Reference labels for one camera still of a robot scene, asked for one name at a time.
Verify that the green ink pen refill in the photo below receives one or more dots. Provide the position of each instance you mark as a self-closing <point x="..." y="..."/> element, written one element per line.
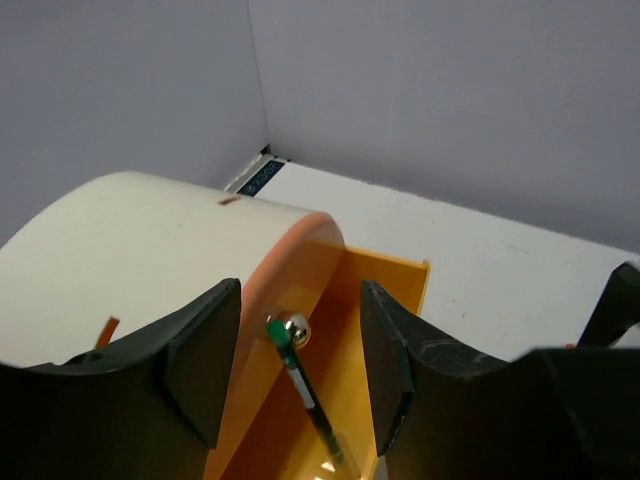
<point x="341" y="459"/>

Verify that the round beige drawer organizer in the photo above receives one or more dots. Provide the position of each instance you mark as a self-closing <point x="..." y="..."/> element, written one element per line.
<point x="135" y="248"/>

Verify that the right blue table label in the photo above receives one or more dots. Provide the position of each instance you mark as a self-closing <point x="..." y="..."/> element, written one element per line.
<point x="261" y="177"/>

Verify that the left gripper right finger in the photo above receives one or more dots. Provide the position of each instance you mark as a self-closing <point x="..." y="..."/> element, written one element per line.
<point x="444" y="410"/>

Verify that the orange top drawer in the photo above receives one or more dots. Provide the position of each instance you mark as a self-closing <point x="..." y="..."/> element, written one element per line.
<point x="291" y="259"/>

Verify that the yellow drawer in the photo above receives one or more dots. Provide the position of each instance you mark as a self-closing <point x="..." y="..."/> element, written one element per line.
<point x="266" y="433"/>

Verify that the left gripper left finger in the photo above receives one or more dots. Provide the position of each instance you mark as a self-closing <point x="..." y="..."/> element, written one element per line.
<point x="146" y="406"/>

